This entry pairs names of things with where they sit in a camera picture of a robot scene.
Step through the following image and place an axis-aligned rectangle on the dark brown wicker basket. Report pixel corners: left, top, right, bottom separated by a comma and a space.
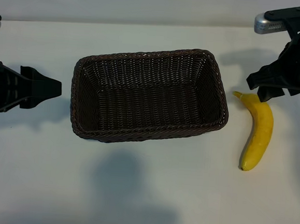
66, 39, 235, 152

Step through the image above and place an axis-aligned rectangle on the yellow banana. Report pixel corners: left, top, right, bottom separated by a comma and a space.
225, 90, 276, 173

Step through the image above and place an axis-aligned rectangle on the black right camera mount bracket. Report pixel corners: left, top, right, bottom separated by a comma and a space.
263, 2, 300, 47

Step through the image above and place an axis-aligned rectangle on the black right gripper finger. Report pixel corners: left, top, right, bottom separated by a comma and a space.
256, 84, 285, 104
246, 57, 284, 93

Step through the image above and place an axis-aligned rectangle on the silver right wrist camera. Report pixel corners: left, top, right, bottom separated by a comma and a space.
253, 11, 291, 37

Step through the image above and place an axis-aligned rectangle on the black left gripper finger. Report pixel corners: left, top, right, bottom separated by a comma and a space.
17, 87, 62, 112
18, 66, 64, 93

